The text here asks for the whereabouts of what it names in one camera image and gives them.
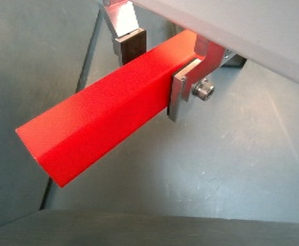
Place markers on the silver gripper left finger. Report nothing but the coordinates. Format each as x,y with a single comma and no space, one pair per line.
129,35

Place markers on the red hexagon bar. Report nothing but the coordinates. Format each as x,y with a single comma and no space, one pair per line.
76,132

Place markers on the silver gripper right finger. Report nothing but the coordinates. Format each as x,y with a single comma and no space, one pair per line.
190,83

